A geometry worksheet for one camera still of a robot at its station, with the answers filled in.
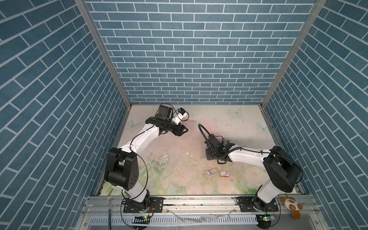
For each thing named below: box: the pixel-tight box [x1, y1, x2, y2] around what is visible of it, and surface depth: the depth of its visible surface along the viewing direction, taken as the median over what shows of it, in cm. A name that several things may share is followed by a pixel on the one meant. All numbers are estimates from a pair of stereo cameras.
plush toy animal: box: [280, 196, 304, 220], surface depth 72 cm
